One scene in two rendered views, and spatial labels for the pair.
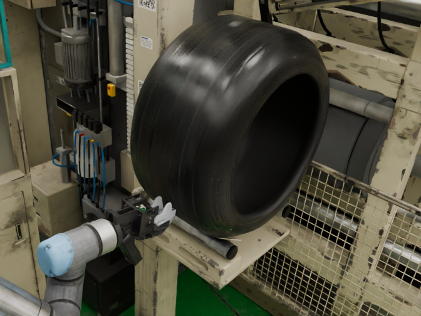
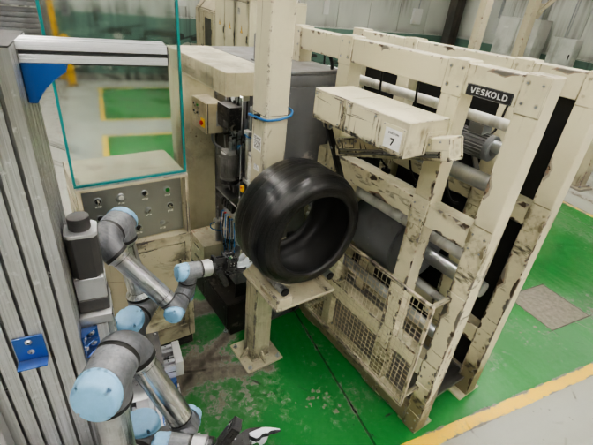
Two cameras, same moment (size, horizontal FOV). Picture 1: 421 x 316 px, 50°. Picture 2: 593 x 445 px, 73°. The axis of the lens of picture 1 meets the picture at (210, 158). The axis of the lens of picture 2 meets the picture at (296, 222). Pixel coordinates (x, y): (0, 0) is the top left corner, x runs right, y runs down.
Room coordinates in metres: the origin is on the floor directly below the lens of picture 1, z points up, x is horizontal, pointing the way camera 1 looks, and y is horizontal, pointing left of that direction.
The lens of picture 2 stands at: (-0.52, -0.47, 2.17)
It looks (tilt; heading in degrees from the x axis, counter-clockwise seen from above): 30 degrees down; 14
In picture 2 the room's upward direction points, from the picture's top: 6 degrees clockwise
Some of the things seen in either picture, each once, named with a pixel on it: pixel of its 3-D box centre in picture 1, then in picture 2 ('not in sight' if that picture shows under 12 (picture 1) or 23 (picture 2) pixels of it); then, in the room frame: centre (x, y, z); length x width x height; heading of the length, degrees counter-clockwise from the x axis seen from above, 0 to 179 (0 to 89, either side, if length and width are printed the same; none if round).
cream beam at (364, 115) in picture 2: not in sight; (374, 118); (1.33, -0.32, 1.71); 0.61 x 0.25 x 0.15; 51
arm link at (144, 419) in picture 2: not in sight; (141, 433); (0.12, 0.13, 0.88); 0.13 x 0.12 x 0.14; 15
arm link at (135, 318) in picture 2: not in sight; (131, 325); (0.51, 0.45, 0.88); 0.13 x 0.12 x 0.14; 13
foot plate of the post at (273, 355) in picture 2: not in sight; (256, 350); (1.32, 0.17, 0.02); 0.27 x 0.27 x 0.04; 51
